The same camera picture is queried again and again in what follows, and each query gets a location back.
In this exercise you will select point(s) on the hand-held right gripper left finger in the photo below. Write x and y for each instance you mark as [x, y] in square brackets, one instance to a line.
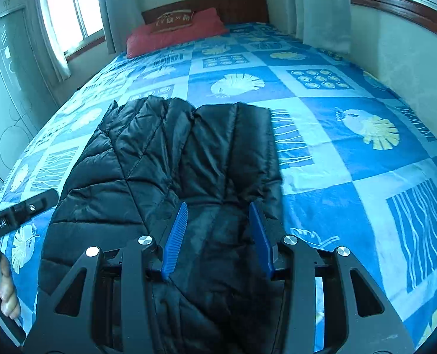
[176, 238]

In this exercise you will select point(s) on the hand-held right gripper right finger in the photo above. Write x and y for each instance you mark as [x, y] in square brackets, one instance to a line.
[261, 236]

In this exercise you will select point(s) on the black puffer jacket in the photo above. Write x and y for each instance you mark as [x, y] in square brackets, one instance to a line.
[174, 162]

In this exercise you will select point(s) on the person's left hand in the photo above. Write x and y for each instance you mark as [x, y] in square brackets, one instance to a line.
[9, 291]

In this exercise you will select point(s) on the blue patterned bed blanket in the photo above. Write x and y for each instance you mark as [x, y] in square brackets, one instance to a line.
[333, 155]

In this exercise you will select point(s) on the frosted glass wardrobe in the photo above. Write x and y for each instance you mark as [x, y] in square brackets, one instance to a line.
[8, 92]

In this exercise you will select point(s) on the white curtain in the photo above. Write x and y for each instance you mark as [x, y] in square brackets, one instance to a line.
[52, 37]
[293, 0]
[327, 11]
[109, 11]

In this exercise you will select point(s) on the red pillow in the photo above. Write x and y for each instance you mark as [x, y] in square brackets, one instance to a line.
[203, 33]

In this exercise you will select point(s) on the window with wooden sill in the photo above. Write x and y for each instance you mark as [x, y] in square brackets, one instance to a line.
[395, 0]
[74, 11]

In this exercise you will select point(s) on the brown printed cushion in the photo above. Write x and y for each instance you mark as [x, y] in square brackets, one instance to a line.
[174, 21]

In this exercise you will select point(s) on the wooden headboard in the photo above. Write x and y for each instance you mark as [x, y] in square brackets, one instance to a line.
[240, 5]

